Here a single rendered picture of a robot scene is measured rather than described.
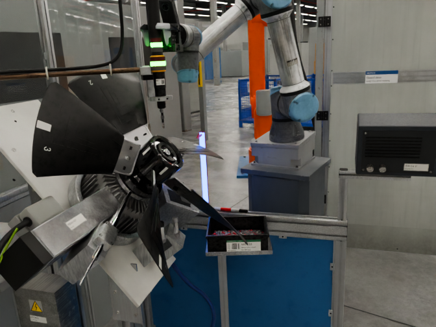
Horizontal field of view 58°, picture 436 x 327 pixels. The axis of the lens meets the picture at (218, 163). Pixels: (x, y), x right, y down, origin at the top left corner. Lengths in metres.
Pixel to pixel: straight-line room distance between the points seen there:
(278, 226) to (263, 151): 0.34
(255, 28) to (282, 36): 3.57
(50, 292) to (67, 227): 0.36
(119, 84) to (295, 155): 0.77
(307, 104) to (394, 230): 1.82
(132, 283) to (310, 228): 0.72
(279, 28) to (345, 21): 1.42
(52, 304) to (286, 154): 1.02
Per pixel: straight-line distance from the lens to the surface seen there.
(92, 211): 1.05
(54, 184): 1.21
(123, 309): 1.30
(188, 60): 1.41
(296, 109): 1.52
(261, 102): 4.82
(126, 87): 1.28
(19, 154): 1.22
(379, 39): 2.89
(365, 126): 1.40
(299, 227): 1.57
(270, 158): 1.71
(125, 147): 1.08
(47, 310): 1.34
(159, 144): 1.12
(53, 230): 0.95
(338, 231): 1.57
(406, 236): 3.20
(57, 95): 1.00
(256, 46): 5.08
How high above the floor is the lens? 1.48
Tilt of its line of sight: 15 degrees down
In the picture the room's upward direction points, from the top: 3 degrees counter-clockwise
